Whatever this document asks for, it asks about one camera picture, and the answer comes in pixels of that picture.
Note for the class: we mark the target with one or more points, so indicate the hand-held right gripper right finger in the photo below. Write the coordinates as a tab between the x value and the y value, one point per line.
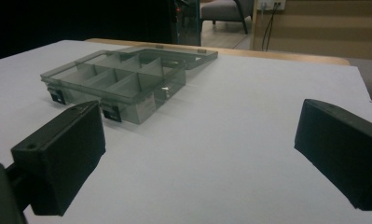
342	149

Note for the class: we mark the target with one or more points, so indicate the white wall socket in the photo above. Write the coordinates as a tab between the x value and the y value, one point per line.
271	4

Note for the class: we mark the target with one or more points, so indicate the grey transparent compartment box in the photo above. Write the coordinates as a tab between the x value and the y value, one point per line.
124	81

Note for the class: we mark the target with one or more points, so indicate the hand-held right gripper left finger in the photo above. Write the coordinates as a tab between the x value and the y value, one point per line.
65	149

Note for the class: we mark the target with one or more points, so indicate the dark glass cabinet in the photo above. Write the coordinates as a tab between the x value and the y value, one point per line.
188	21

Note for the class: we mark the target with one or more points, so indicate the grey armchair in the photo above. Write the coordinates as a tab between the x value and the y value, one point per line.
225	11

